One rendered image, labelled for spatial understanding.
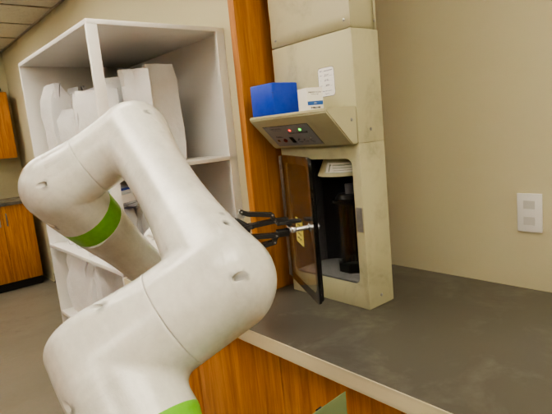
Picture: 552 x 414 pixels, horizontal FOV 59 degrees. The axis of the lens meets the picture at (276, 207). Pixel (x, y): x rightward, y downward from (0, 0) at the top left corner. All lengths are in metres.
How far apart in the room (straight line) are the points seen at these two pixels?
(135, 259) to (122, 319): 0.51
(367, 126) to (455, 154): 0.41
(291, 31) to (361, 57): 0.25
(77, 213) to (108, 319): 0.37
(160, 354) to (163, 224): 0.17
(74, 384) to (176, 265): 0.16
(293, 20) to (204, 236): 1.02
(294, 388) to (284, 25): 1.02
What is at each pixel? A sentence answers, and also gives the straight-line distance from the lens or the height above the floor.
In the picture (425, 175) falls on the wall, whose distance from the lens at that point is 1.74.
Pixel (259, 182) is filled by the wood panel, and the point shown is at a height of 1.31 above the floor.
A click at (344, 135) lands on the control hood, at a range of 1.30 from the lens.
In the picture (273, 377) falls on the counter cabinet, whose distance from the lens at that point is 1.41.
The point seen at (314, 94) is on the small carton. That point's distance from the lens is 1.35.
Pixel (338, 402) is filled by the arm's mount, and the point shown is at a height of 1.18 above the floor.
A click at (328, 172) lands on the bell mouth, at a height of 1.33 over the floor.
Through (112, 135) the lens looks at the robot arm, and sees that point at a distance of 0.86.
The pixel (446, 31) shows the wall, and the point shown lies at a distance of 1.70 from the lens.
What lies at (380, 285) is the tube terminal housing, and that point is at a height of 1.00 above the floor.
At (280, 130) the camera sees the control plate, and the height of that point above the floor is 1.47.
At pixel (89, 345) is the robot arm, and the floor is 1.26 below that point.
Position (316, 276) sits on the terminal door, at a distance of 1.32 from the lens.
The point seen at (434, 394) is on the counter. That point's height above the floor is 0.94.
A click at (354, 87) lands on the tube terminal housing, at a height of 1.56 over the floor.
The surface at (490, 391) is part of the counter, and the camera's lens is 1.07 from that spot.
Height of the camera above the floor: 1.47
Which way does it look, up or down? 9 degrees down
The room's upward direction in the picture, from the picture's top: 6 degrees counter-clockwise
